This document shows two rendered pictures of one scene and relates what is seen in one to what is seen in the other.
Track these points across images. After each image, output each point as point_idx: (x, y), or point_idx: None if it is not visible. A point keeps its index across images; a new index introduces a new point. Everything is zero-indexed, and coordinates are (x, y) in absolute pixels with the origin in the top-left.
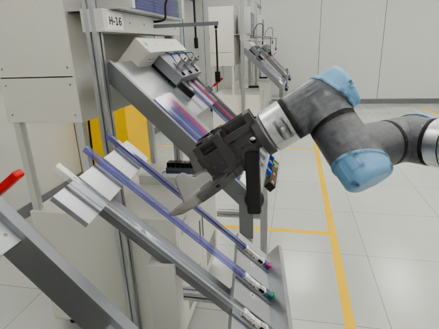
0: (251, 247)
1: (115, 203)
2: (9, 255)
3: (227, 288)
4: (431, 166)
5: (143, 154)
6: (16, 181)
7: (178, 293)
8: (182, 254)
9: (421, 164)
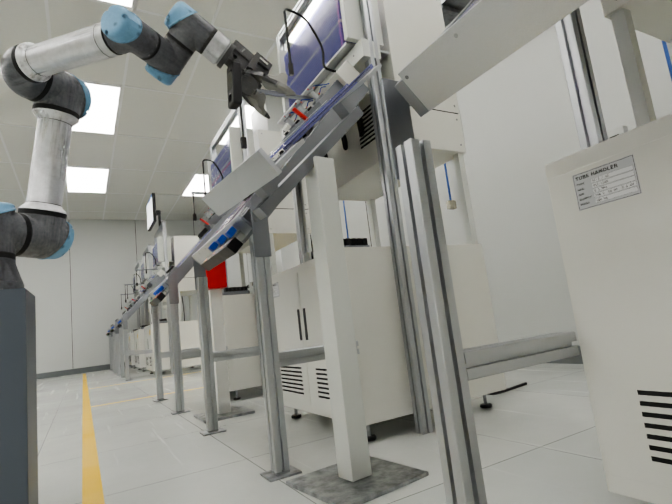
0: (284, 154)
1: (341, 121)
2: None
3: (279, 185)
4: (117, 55)
5: (370, 72)
6: (295, 112)
7: (309, 190)
8: (307, 156)
9: (121, 53)
